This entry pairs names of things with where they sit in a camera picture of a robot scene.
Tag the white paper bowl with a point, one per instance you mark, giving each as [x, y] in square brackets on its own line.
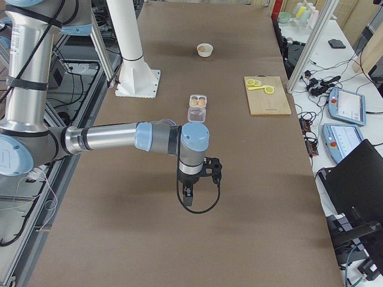
[209, 49]

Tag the clear plastic egg box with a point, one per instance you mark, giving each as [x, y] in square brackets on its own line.
[197, 114]

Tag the aluminium frame post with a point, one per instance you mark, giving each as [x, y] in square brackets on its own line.
[315, 35]

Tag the blue teach pendant far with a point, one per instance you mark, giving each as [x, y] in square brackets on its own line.
[347, 106]

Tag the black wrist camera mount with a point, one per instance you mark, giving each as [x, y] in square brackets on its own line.
[213, 167]

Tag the blue teach pendant near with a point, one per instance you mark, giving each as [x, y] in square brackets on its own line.
[341, 139]

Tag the wooden cutting board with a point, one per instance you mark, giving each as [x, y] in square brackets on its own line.
[262, 104]

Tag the white pillar with base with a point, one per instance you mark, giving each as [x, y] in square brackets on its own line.
[136, 78]

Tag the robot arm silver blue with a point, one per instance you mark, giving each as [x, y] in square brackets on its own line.
[26, 142]

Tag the blue teach pendant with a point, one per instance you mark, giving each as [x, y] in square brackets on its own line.
[347, 106]
[341, 139]

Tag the black small pad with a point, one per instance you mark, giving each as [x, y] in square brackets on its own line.
[336, 44]

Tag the lemon slice pair lower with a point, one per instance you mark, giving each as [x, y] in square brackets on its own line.
[250, 82]

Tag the black monitor back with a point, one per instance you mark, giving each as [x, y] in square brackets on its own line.
[355, 189]

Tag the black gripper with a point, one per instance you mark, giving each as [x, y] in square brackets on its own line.
[188, 179]

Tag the lemon slice single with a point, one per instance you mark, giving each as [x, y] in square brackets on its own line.
[269, 89]

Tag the yellow toy knife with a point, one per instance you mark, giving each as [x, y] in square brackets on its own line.
[256, 87]

